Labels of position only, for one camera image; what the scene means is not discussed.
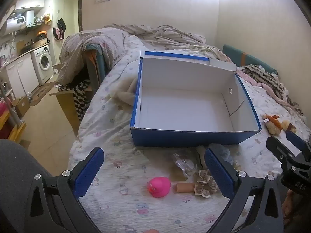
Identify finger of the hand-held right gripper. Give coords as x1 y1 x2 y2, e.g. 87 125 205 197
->
266 136 295 167
285 131 311 158

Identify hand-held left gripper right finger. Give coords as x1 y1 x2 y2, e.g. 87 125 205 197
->
204 148 285 233

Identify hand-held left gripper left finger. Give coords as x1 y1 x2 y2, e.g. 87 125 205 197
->
24 147 105 233

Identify beige lace scrunchie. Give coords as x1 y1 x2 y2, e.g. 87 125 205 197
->
194 169 220 198

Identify fluffy light blue scrunchie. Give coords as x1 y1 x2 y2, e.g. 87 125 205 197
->
196 143 235 170

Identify clear plastic bag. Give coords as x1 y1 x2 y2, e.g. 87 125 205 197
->
173 153 196 177

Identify blue cardboard box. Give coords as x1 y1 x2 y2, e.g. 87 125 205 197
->
130 51 262 148

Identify person's right hand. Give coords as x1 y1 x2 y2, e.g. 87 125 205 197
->
282 190 296 227

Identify small brown white plush toy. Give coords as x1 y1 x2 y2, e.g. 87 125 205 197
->
262 114 297 135

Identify small brown tube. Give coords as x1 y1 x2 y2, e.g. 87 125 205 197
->
175 183 196 193

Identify printed white quilt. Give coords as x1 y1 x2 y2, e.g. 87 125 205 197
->
69 34 311 233

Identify pink rubber duck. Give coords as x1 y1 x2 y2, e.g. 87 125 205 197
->
147 177 171 198

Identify striped knit blanket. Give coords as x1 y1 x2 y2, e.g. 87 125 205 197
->
242 64 304 115

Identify wooden side table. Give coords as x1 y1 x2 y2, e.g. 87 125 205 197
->
49 87 93 130

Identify black white striped cloth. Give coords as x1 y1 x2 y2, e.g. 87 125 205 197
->
72 80 93 122

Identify pink cloth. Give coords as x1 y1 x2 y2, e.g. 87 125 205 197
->
235 68 292 107

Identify cream plush toy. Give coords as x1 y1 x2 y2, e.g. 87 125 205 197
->
110 78 138 107

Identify wooden chair with red cushion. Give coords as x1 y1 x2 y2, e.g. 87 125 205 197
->
0 101 28 142

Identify patterned doormat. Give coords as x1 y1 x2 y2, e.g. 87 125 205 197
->
30 81 57 106

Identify small cardboard box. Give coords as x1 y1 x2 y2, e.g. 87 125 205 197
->
13 96 31 117

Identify teal orange cushion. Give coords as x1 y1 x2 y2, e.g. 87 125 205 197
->
84 43 108 84
222 44 277 74

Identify white kitchen cabinet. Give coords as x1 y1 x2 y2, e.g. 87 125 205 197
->
5 53 40 98

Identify white washing machine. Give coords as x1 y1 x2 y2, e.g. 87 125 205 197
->
31 44 53 85

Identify hanging dark clothes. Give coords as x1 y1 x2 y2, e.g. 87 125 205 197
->
53 18 67 40

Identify beige patterned duvet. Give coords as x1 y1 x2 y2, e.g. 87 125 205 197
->
59 24 234 85

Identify white water heater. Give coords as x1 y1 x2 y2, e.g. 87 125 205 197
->
24 10 36 28

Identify white wall cabinet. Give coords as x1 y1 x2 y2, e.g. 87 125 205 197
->
14 0 45 11

